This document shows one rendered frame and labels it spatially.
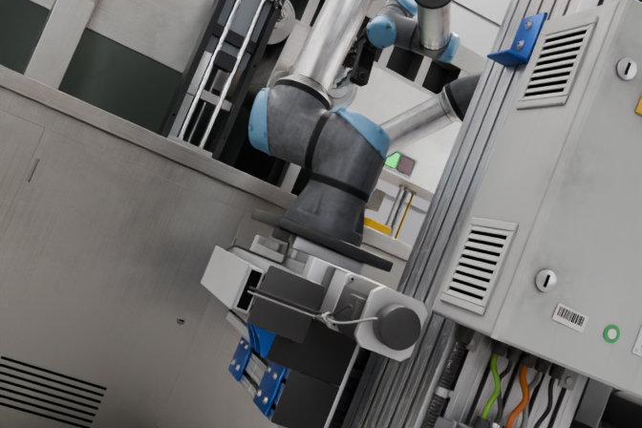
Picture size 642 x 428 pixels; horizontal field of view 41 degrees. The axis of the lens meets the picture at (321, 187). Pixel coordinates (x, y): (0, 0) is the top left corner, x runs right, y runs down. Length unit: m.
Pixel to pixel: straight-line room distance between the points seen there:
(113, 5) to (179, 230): 0.83
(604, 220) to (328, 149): 0.59
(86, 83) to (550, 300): 1.76
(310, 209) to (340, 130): 0.15
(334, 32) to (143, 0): 1.06
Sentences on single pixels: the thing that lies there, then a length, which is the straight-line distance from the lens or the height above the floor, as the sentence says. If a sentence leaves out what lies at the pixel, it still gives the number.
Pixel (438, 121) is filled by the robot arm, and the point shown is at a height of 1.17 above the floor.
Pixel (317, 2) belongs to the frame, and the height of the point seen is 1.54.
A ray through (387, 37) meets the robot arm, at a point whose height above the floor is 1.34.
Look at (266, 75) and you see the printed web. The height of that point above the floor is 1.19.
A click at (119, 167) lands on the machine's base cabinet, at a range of 2.00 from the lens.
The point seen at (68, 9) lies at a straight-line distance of 2.33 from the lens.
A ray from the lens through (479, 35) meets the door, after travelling 5.91.
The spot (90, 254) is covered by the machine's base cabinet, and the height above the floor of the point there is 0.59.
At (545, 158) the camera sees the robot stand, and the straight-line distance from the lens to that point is 1.16.
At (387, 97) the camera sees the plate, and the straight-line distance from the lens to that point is 2.90.
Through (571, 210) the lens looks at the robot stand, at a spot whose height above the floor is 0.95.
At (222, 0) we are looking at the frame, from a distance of 2.21.
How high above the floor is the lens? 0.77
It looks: 5 degrees up
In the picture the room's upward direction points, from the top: 22 degrees clockwise
